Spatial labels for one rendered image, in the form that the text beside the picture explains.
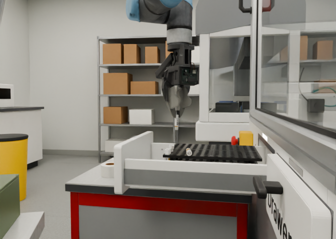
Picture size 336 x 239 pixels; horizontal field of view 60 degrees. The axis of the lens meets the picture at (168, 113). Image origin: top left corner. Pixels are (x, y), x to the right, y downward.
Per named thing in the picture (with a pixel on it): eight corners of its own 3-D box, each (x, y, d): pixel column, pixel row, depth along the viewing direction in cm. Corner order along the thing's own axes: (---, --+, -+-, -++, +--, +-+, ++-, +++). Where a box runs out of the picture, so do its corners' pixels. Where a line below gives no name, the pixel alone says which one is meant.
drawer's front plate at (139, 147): (114, 194, 64) (113, 145, 64) (148, 165, 93) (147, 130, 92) (121, 195, 64) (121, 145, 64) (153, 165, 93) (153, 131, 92)
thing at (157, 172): (124, 186, 66) (124, 159, 65) (152, 161, 91) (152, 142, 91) (315, 198, 58) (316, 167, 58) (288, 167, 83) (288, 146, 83)
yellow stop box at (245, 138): (237, 153, 102) (238, 132, 102) (237, 149, 109) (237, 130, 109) (252, 153, 101) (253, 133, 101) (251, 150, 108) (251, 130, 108)
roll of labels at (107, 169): (122, 172, 106) (122, 161, 106) (119, 177, 99) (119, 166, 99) (103, 172, 106) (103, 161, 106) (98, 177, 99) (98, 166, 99)
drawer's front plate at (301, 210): (308, 325, 27) (311, 210, 27) (266, 209, 56) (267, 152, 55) (328, 327, 27) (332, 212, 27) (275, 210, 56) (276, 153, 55)
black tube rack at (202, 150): (162, 182, 68) (162, 154, 68) (175, 165, 85) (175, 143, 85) (261, 187, 64) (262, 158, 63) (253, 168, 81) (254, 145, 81)
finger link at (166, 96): (163, 101, 85) (164, 71, 85) (160, 101, 87) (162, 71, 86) (177, 101, 88) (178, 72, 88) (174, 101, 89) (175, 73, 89)
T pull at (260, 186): (257, 200, 38) (258, 189, 38) (252, 183, 46) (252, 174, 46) (286, 201, 38) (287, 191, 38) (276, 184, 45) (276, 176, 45)
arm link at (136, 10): (136, -19, 72) (176, -13, 77) (124, -4, 83) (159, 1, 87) (136, 13, 73) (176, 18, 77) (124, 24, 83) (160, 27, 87)
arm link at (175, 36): (162, 32, 87) (184, 35, 91) (162, 47, 87) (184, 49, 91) (175, 27, 81) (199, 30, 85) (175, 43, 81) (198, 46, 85)
